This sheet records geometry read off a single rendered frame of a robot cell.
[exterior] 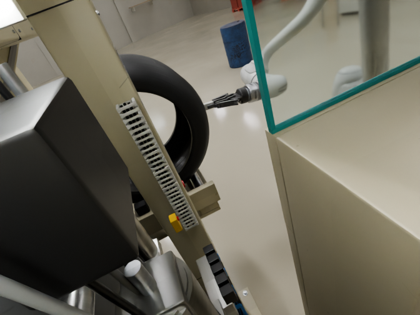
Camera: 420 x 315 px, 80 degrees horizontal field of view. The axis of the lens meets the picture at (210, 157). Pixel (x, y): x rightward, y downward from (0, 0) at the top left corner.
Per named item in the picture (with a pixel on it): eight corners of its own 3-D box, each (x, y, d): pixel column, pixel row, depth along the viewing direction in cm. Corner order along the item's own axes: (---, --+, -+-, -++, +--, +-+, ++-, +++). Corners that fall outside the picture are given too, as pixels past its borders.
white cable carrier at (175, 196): (199, 224, 87) (135, 100, 61) (185, 231, 87) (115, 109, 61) (195, 216, 91) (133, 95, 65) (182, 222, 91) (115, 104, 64)
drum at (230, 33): (239, 69, 508) (229, 27, 464) (224, 67, 548) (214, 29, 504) (258, 59, 524) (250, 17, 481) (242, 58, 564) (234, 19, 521)
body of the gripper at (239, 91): (241, 84, 122) (224, 89, 120) (249, 89, 115) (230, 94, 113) (242, 99, 126) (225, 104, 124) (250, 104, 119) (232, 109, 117)
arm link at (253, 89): (260, 84, 116) (249, 87, 114) (262, 102, 120) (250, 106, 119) (251, 80, 123) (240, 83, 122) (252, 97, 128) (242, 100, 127)
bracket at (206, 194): (220, 199, 108) (214, 183, 103) (134, 243, 104) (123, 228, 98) (218, 195, 111) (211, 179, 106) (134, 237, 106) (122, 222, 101)
